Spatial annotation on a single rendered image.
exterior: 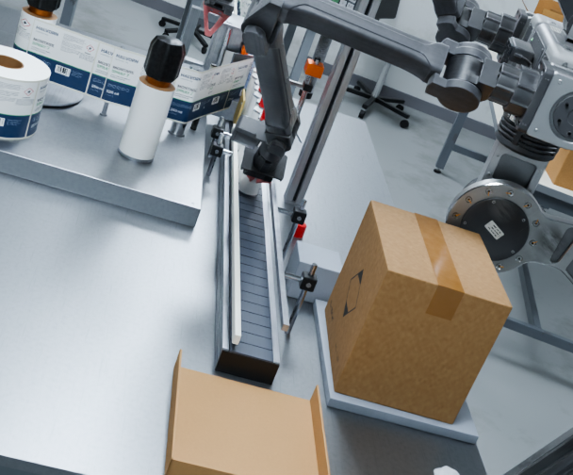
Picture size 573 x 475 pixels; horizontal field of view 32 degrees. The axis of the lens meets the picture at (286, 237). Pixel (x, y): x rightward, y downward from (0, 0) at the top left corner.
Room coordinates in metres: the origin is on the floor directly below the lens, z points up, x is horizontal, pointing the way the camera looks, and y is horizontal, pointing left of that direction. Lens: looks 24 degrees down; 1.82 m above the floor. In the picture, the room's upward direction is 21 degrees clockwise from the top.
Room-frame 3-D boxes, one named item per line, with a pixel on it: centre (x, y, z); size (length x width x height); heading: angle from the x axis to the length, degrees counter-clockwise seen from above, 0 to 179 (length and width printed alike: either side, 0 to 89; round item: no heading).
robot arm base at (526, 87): (1.78, -0.28, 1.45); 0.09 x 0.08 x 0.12; 1
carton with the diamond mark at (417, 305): (1.76, -0.27, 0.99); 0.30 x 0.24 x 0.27; 11
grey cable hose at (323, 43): (2.54, 0.09, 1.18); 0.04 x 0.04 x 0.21
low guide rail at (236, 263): (2.07, 0.13, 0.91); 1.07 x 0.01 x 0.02; 12
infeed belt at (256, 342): (2.36, 0.15, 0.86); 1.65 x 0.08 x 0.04; 12
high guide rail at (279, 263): (2.09, 0.06, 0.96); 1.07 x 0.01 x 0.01; 12
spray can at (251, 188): (2.26, 0.13, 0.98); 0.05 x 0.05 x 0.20
